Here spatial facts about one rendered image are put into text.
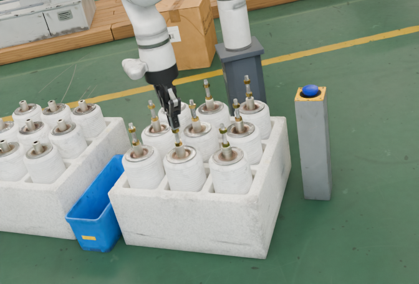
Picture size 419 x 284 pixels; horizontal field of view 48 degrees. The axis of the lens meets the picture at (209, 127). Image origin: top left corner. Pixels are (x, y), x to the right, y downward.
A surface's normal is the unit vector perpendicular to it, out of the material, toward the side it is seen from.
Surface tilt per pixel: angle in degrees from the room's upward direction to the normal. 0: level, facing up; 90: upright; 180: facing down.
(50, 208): 90
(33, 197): 90
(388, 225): 0
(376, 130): 0
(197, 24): 90
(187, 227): 90
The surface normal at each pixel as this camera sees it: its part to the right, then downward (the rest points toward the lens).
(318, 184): -0.30, 0.52
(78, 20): 0.13, 0.47
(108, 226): 0.95, 0.03
